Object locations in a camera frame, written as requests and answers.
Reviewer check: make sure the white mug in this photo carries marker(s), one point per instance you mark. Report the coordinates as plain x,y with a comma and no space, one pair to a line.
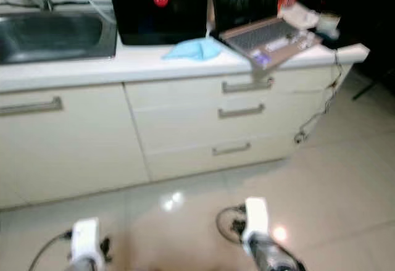
327,24

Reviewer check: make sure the black countertop water dispenser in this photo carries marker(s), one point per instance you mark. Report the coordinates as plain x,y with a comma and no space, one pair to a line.
160,21

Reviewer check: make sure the open silver laptop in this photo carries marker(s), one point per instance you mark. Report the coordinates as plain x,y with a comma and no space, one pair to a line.
265,36

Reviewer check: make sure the white plastic object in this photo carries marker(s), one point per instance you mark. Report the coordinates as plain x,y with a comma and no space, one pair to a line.
296,15

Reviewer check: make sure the cream kitchen cabinet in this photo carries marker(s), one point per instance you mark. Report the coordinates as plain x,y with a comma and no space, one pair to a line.
179,132

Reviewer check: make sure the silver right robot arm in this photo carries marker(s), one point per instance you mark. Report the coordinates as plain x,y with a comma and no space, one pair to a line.
274,255

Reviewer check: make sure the stainless steel kitchen sink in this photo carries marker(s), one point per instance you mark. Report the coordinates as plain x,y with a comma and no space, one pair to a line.
55,36

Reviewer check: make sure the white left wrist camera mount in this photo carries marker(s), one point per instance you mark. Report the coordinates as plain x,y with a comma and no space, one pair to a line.
86,237

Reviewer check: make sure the light blue cloth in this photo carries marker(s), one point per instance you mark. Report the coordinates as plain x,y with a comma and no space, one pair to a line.
194,50

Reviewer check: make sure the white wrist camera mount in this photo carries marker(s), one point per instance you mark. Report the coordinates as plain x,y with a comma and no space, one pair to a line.
86,237
256,215

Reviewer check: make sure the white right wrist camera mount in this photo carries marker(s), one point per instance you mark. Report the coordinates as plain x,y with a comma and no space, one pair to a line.
256,215

